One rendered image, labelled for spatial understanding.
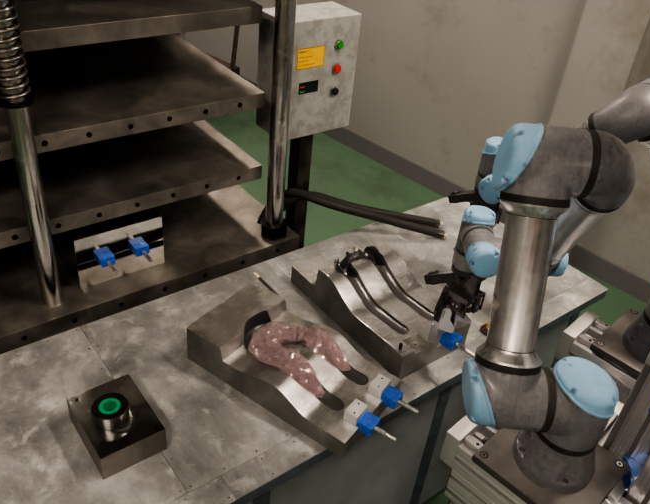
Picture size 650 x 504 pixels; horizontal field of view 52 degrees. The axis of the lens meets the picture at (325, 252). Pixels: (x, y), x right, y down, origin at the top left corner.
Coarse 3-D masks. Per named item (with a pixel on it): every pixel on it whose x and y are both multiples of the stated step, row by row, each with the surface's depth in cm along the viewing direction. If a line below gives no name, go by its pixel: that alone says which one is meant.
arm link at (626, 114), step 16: (624, 96) 144; (640, 96) 142; (608, 112) 144; (624, 112) 142; (640, 112) 141; (592, 128) 147; (608, 128) 144; (624, 128) 143; (640, 128) 142; (480, 192) 174; (496, 192) 170
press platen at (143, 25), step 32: (64, 0) 176; (96, 0) 179; (128, 0) 182; (160, 0) 184; (192, 0) 187; (224, 0) 190; (32, 32) 155; (64, 32) 160; (96, 32) 164; (128, 32) 169; (160, 32) 175
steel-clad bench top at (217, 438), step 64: (448, 256) 225; (128, 320) 185; (192, 320) 187; (320, 320) 192; (0, 384) 162; (64, 384) 164; (192, 384) 168; (0, 448) 147; (64, 448) 149; (192, 448) 152; (256, 448) 154; (320, 448) 155
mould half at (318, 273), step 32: (320, 256) 208; (384, 256) 199; (320, 288) 193; (352, 288) 188; (384, 288) 192; (416, 288) 195; (352, 320) 184; (416, 320) 182; (384, 352) 176; (448, 352) 185
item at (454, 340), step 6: (432, 324) 172; (432, 330) 172; (432, 336) 173; (444, 336) 170; (450, 336) 170; (456, 336) 171; (432, 342) 173; (438, 342) 172; (444, 342) 171; (450, 342) 169; (456, 342) 169; (450, 348) 170; (462, 348) 168; (474, 354) 167
